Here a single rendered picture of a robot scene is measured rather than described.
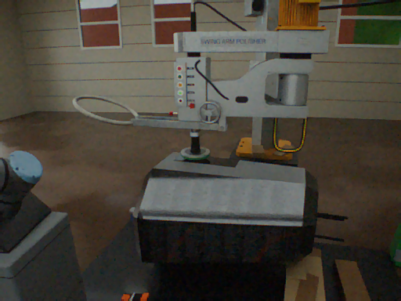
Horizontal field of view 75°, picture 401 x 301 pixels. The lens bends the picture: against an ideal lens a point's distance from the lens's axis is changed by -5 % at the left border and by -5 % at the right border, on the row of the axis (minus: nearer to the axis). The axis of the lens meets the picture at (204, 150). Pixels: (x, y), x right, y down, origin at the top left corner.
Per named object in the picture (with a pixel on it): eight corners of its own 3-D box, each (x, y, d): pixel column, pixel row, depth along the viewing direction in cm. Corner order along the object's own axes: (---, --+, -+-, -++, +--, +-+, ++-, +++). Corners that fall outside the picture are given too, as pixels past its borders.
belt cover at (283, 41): (316, 59, 183) (319, 33, 177) (327, 59, 159) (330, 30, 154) (178, 59, 195) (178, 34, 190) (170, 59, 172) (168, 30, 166)
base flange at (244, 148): (241, 140, 290) (242, 136, 288) (289, 143, 278) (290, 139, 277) (235, 156, 245) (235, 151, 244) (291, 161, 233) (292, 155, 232)
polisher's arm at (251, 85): (301, 127, 197) (307, 56, 181) (308, 135, 175) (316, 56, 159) (200, 124, 206) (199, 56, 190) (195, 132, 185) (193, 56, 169)
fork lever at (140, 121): (228, 125, 203) (229, 118, 202) (226, 132, 185) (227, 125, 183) (139, 121, 211) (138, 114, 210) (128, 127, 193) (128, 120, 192)
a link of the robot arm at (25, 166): (30, 201, 118) (52, 177, 113) (-11, 204, 102) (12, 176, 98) (19, 174, 123) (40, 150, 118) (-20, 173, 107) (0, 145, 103)
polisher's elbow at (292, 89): (273, 101, 191) (275, 72, 185) (300, 101, 192) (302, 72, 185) (281, 106, 173) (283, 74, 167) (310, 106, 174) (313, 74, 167)
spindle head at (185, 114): (232, 120, 203) (233, 56, 188) (230, 127, 182) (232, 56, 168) (184, 118, 207) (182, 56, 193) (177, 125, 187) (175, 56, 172)
